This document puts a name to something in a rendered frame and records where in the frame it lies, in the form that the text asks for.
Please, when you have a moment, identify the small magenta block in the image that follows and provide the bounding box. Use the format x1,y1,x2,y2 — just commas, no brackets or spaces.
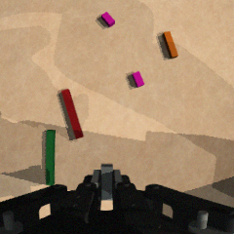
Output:
132,71,144,88
101,12,115,27

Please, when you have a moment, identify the orange rod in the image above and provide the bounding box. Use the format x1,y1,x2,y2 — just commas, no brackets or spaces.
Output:
162,31,178,59

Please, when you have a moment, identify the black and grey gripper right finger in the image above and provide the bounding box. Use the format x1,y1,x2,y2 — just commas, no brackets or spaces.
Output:
112,170,234,234

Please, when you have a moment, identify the green rod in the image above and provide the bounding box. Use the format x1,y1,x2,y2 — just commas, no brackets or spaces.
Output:
46,130,56,185

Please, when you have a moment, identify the grey rod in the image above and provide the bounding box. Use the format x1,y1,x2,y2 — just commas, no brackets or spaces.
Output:
100,164,113,201

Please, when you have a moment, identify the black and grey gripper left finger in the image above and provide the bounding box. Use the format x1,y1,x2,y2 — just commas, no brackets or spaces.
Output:
0,170,101,234

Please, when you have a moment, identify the red rod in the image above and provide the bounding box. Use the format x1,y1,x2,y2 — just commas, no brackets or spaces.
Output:
61,89,83,139

